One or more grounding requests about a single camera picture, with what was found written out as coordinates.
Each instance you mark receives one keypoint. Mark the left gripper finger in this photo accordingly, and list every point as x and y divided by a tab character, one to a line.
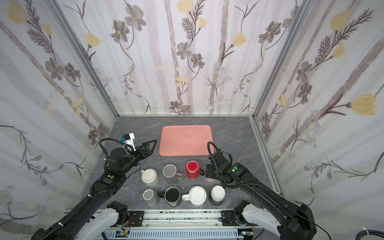
150	151
150	144

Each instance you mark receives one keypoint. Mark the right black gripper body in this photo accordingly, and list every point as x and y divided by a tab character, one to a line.
215	168

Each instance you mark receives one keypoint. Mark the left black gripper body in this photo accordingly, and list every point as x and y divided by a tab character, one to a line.
138	156

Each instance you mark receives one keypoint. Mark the red mug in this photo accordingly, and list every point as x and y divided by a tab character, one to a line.
193	170

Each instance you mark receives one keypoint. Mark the dark mug white base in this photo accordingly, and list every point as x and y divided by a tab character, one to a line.
217	195

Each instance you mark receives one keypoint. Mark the pale pink mug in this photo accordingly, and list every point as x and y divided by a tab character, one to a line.
211	180

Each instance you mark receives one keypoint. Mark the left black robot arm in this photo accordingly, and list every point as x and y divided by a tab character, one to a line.
119	160

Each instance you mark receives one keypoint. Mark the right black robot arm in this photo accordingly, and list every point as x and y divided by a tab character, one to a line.
279	216

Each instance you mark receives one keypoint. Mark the cream upside-down mug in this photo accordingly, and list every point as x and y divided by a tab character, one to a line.
150	177

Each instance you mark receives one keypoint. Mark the white ribbed upside-down mug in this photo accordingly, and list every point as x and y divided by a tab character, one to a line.
196	196

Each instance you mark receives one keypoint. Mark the grey upright mug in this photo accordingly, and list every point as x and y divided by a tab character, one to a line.
171	174

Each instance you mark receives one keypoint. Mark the black interior steel mug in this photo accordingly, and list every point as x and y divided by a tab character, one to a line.
172	196

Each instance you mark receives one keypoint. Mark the small grey mug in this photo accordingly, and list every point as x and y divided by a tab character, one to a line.
151	198

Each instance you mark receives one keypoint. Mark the pink rectangular tray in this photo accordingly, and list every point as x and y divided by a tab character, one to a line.
180	141

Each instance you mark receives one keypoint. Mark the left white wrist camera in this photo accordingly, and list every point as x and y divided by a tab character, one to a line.
128	142

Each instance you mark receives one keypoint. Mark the aluminium mounting rail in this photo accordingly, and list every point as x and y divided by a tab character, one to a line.
202	219

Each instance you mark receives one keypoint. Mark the white perforated cable duct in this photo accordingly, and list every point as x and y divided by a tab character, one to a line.
176	234

